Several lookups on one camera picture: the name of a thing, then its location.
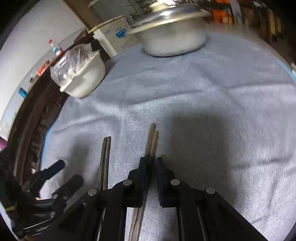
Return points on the white chest freezer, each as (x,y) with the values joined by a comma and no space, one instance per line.
(112,36)

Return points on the teal water bottle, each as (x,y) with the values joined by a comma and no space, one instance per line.
(22,92)

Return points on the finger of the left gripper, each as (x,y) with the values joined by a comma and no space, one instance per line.
(69,188)
(48,173)

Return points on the dark carved wooden sideboard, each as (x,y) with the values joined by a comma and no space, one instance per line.
(36,115)

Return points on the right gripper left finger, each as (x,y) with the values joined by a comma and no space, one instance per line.
(130,192)

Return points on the metal pot with lid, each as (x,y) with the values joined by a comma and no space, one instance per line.
(171,29)

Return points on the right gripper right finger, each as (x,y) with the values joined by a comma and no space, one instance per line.
(173,192)

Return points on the white bowl with plastic bag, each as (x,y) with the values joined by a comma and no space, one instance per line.
(79,71)

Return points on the grey table cloth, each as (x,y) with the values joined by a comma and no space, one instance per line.
(225,116)

